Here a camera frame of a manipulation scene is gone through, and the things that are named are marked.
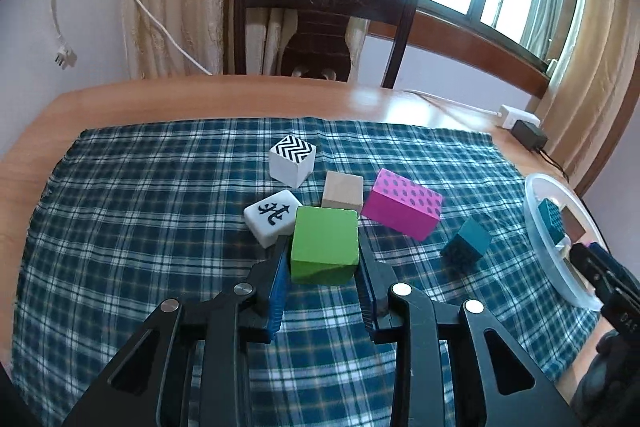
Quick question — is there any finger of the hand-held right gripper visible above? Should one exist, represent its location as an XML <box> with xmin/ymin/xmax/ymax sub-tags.
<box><xmin>570</xmin><ymin>242</ymin><xmax>617</xmax><ymax>304</ymax></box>
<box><xmin>589</xmin><ymin>244</ymin><xmax>640</xmax><ymax>303</ymax></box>

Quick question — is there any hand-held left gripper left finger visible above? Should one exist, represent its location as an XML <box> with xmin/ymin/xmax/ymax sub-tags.
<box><xmin>60</xmin><ymin>237</ymin><xmax>293</xmax><ymax>427</ymax></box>

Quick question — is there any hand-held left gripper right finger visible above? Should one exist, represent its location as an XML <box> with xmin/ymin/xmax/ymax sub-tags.
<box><xmin>356</xmin><ymin>234</ymin><xmax>583</xmax><ymax>427</ymax></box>

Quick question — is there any large plain wooden block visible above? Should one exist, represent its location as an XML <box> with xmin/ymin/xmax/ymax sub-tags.
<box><xmin>562</xmin><ymin>206</ymin><xmax>587</xmax><ymax>244</ymax></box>

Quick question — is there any clear plastic bin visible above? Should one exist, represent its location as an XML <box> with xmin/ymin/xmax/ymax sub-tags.
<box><xmin>524</xmin><ymin>173</ymin><xmax>606</xmax><ymax>312</ymax></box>

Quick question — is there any long teal checkered block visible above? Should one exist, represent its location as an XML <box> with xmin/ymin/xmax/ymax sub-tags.
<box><xmin>537</xmin><ymin>198</ymin><xmax>566</xmax><ymax>247</ymax></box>

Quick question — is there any green wooden block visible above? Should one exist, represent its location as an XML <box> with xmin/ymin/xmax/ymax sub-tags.
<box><xmin>290</xmin><ymin>206</ymin><xmax>361</xmax><ymax>285</ymax></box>

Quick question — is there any white mahjong tile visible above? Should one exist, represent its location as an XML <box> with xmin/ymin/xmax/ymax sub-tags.
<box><xmin>243</xmin><ymin>189</ymin><xmax>303</xmax><ymax>249</ymax></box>

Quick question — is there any small pink dotted block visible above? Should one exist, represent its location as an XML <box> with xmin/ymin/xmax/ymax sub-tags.
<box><xmin>361</xmin><ymin>168</ymin><xmax>444</xmax><ymax>241</ymax></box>

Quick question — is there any small plain wooden cube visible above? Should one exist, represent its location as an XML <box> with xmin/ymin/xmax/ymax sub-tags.
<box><xmin>321</xmin><ymin>172</ymin><xmax>365</xmax><ymax>212</ymax></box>

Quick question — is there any small teal checkered block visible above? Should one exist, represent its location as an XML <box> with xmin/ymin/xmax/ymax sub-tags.
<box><xmin>440</xmin><ymin>216</ymin><xmax>493</xmax><ymax>269</ymax></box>

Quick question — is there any white zigzag top cube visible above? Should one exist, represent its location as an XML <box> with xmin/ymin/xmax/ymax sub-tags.
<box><xmin>268</xmin><ymin>134</ymin><xmax>317</xmax><ymax>188</ymax></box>

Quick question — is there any person's right hand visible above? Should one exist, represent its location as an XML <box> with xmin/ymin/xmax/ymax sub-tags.
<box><xmin>575</xmin><ymin>329</ymin><xmax>640</xmax><ymax>427</ymax></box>

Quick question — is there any blue plaid cloth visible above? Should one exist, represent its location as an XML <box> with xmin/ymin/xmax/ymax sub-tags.
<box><xmin>10</xmin><ymin>117</ymin><xmax>601</xmax><ymax>427</ymax></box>

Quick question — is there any black power adapter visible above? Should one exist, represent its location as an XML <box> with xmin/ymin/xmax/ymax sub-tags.
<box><xmin>511</xmin><ymin>119</ymin><xmax>549</xmax><ymax>152</ymax></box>

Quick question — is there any white power strip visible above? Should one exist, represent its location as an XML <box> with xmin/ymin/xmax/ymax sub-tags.
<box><xmin>497</xmin><ymin>103</ymin><xmax>543</xmax><ymax>130</ymax></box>

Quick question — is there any beige side curtain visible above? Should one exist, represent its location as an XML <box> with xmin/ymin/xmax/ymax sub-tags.
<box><xmin>535</xmin><ymin>0</ymin><xmax>640</xmax><ymax>198</ymax></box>

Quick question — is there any dark wooden chair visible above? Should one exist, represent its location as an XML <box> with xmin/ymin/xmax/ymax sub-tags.
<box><xmin>232</xmin><ymin>0</ymin><xmax>422</xmax><ymax>88</ymax></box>

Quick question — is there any wooden window sill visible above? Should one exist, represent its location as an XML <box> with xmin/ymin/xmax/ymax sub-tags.
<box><xmin>367</xmin><ymin>9</ymin><xmax>551</xmax><ymax>100</ymax></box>

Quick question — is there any black adapter cable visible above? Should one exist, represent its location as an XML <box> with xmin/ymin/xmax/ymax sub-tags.
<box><xmin>537</xmin><ymin>147</ymin><xmax>571</xmax><ymax>182</ymax></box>

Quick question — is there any white power strip cable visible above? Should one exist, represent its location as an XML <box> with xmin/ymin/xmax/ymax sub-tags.
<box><xmin>122</xmin><ymin>0</ymin><xmax>503</xmax><ymax>115</ymax></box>

